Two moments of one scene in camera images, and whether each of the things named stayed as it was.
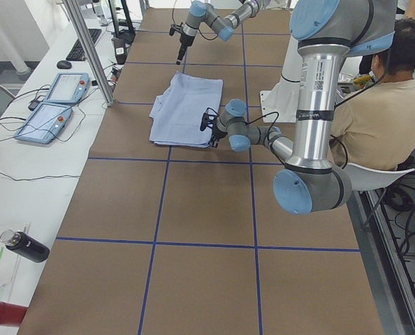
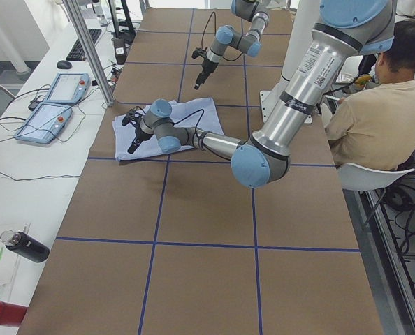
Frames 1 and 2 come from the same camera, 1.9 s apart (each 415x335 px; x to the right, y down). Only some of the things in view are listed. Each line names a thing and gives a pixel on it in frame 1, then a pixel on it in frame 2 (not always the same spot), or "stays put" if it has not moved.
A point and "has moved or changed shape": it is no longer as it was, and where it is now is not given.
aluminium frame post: [86, 43] stays put
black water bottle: [24, 246] stays put
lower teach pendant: [46, 123] stays put
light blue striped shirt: [177, 112] has moved or changed shape
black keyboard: [76, 53] stays put
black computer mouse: [63, 64] stays put
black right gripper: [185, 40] to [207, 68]
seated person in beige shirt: [383, 125] stays put
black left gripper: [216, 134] to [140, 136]
